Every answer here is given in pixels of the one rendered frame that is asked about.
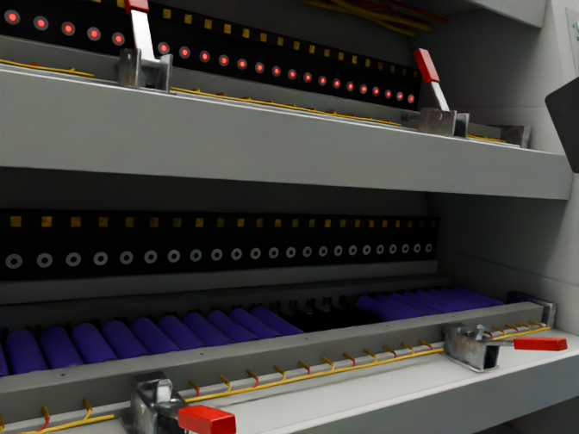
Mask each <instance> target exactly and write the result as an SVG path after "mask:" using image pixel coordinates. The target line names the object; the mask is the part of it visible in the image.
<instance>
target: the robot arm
mask: <svg viewBox="0 0 579 434"><path fill-rule="evenodd" d="M545 105H546V107H547V109H548V111H549V114H550V116H551V119H552V122H553V124H554V127H555V128H556V131H557V135H558V137H559V139H560V141H561V144H562V146H563V149H564V152H565V154H566V157H567V159H568V161H569V163H570V168H571V169H572V171H573V172H575V173H578V174H579V77H577V78H575V79H573V80H572V81H570V82H568V83H567V84H565V85H564V86H562V87H560V88H559V89H557V90H554V91H553V92H552V93H550V94H549V95H547V96H546V97H545Z"/></svg>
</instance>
